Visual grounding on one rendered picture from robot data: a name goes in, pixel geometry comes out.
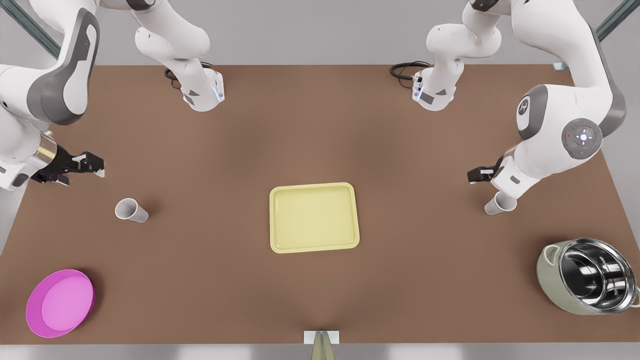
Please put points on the white cup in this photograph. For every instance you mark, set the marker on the white cup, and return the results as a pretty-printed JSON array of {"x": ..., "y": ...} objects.
[
  {"x": 499, "y": 203},
  {"x": 131, "y": 210}
]

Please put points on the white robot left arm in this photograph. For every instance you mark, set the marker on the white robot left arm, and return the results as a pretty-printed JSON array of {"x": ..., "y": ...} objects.
[{"x": 560, "y": 115}]

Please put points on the yellow rectangular tray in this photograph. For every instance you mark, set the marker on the yellow rectangular tray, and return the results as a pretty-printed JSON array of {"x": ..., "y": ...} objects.
[{"x": 314, "y": 217}]

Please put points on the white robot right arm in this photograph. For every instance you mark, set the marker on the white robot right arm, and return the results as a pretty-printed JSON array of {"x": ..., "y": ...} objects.
[{"x": 60, "y": 90}]

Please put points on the pink round plate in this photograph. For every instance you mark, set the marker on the pink round plate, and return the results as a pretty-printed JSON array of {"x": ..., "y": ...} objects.
[{"x": 60, "y": 303}]

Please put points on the green steel-lined pot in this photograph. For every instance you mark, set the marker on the green steel-lined pot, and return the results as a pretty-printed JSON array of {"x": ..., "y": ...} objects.
[{"x": 587, "y": 276}]

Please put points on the silver frame post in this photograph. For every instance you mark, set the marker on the silver frame post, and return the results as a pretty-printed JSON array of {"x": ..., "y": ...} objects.
[
  {"x": 321, "y": 345},
  {"x": 607, "y": 22},
  {"x": 30, "y": 25}
]

